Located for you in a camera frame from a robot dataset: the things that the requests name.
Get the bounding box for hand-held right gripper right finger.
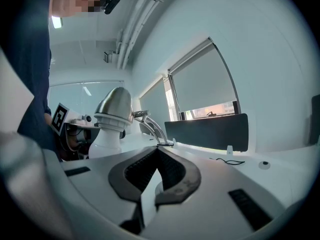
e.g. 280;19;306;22
141;146;287;240

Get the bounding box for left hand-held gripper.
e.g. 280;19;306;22
51;102;101;152

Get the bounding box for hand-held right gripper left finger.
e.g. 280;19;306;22
62;146;161;235

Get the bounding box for person's left forearm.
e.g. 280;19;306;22
43;108;53;125

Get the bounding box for person's navy shirt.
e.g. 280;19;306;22
0;0;59;153

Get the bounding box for long dark grey partition panel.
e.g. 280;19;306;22
164;112;250;153

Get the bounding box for grey ceiling junction box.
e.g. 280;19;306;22
103;50;114;64

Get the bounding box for narrow white roller blind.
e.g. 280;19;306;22
138;77;171;133

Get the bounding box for rectangular ceiling light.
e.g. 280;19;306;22
50;15;64;30

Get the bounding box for person's face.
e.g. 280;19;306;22
50;0;109;19

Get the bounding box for wide white roller blind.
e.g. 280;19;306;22
167;37;238;114

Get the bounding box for white ceiling conduit pipes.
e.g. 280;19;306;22
115;0;181;71

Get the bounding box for black cable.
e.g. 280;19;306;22
209;157;246;166

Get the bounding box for grey hollow cylindrical sleeve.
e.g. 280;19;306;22
258;160;272;171

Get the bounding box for window with dark frame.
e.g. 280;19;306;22
163;73;243;122

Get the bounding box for black head-worn camera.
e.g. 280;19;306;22
100;0;122;16

